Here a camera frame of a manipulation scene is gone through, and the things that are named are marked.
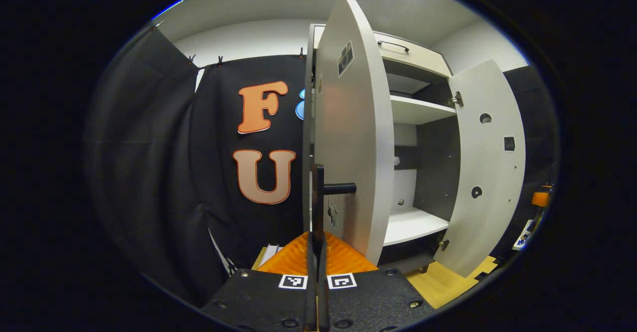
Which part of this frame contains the white cabinet door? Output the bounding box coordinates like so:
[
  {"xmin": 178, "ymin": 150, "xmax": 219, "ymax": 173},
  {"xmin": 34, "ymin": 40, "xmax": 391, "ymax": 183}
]
[
  {"xmin": 311, "ymin": 0, "xmax": 396, "ymax": 267},
  {"xmin": 433, "ymin": 58, "xmax": 527, "ymax": 279}
]

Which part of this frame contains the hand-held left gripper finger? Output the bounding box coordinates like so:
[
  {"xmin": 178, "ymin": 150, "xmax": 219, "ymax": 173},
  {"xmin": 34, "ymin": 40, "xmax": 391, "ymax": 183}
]
[
  {"xmin": 201, "ymin": 230, "xmax": 319, "ymax": 332},
  {"xmin": 318, "ymin": 230, "xmax": 437, "ymax": 332}
]

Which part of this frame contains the black backdrop cloth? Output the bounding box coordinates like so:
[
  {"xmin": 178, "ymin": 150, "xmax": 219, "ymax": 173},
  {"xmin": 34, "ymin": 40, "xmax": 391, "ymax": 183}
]
[{"xmin": 85, "ymin": 26, "xmax": 560, "ymax": 308}]

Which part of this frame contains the white double-door shoe cabinet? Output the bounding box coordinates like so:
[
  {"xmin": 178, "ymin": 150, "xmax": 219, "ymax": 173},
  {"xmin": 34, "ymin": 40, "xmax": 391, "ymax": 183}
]
[{"xmin": 301, "ymin": 22, "xmax": 527, "ymax": 279}]

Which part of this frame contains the white book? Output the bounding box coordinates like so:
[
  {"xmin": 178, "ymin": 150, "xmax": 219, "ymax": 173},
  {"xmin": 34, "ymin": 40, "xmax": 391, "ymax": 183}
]
[{"xmin": 259, "ymin": 244, "xmax": 285, "ymax": 268}]

